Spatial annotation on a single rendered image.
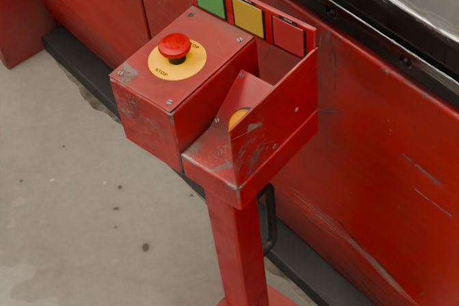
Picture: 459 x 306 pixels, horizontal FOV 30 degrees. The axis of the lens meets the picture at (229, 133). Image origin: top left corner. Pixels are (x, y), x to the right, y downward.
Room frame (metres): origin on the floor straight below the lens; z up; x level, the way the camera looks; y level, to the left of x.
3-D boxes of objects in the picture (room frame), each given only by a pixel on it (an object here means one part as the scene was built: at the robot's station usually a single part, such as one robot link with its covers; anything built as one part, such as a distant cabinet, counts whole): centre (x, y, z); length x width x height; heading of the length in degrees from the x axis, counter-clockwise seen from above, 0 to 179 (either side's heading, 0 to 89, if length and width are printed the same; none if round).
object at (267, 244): (0.77, -0.03, 0.40); 0.06 x 0.02 x 0.18; 133
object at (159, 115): (0.73, 0.01, 0.75); 0.20 x 0.16 x 0.18; 43
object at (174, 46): (0.76, 0.05, 0.79); 0.04 x 0.04 x 0.04
